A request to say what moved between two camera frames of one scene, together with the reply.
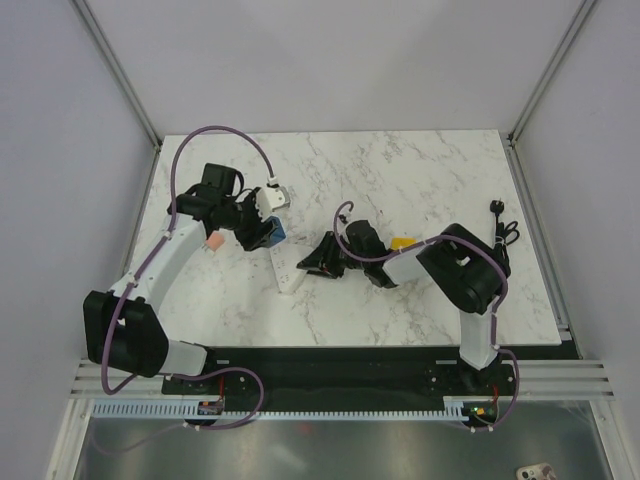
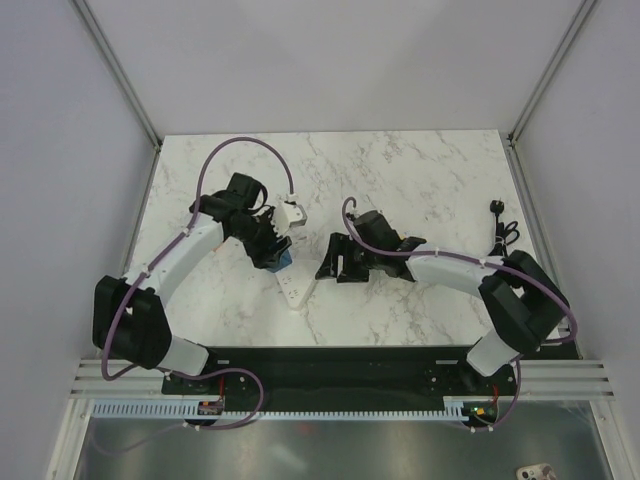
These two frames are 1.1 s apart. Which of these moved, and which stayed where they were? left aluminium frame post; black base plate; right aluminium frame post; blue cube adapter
Moved: blue cube adapter
Stayed: black base plate; left aluminium frame post; right aluminium frame post
